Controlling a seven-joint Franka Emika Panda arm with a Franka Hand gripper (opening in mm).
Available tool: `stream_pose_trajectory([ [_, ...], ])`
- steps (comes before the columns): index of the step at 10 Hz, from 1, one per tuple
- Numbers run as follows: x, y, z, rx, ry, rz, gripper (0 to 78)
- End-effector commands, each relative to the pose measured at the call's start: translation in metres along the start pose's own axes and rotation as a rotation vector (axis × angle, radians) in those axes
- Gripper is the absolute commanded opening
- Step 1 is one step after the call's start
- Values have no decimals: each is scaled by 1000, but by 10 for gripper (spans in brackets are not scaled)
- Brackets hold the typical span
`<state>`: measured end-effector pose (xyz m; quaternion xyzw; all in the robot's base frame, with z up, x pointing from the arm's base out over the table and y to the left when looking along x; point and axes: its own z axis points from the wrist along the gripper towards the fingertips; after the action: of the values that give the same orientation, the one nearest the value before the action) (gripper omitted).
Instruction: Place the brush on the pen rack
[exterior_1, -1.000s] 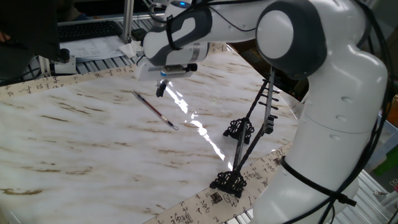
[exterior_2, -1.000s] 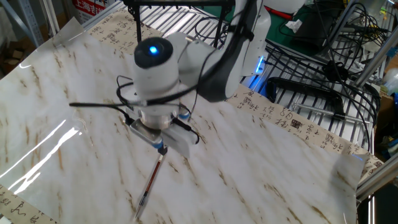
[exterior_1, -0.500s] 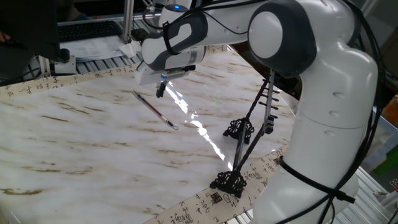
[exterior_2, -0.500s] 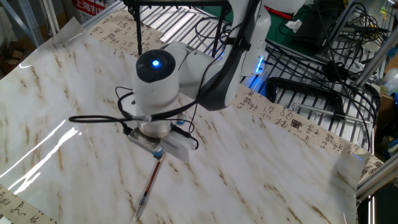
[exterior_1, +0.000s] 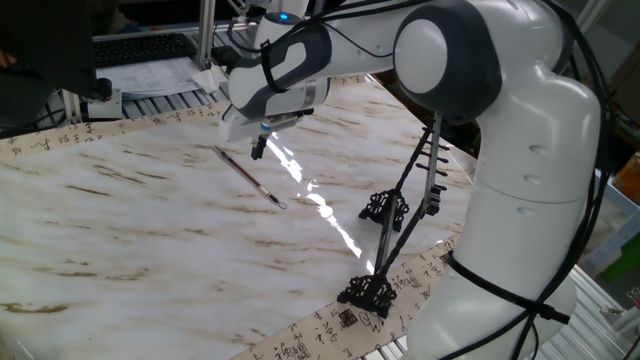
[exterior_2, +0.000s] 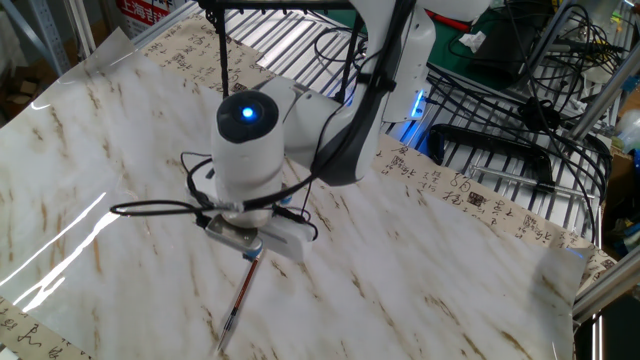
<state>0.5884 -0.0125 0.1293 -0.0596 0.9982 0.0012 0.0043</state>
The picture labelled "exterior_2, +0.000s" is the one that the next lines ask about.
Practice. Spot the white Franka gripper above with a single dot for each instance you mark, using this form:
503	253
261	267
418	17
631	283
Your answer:
290	240

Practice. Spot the brown calligraphy brush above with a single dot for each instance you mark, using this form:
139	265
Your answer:
240	300

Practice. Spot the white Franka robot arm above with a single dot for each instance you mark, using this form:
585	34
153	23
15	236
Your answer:
245	165

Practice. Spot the black carved pen rack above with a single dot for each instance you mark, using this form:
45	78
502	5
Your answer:
222	55

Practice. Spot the red pen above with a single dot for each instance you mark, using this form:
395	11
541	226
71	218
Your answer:
457	25

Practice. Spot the glossy marble pattern mat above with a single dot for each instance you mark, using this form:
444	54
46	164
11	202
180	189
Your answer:
375	260

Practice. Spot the beige calligraphy paper sheet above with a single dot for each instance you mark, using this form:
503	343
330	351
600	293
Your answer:
450	190

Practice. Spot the thin metal rod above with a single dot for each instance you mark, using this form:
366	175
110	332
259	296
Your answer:
520	178

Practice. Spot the green cutting mat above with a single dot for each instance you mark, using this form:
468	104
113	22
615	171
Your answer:
450	60

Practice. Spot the aluminium profile bar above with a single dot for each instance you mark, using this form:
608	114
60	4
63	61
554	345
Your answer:
605	95
550	35
610	287
165	22

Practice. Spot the white crumpled paper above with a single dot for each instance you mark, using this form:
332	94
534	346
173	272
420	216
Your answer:
472	41

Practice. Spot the red white printed sign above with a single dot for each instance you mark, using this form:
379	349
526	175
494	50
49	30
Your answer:
142	12

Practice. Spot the black round plug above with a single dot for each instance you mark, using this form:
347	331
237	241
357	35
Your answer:
540	115

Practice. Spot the flat black box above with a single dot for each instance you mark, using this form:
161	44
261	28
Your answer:
505	55

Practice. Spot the brown cardboard scraps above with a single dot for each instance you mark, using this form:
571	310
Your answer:
25	92

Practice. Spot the brown cardboard box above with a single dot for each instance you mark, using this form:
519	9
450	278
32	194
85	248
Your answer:
620	175

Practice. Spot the clear plastic bottle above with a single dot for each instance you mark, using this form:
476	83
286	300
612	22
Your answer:
630	130

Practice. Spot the silver camera box blue end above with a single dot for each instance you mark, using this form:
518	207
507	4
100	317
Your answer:
232	235

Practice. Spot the black bent clamp bracket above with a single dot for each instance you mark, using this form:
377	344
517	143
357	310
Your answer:
480	135

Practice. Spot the white post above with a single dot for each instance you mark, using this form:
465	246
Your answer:
82	25

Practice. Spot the grey steel shelf frame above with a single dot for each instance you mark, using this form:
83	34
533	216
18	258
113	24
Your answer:
47	30

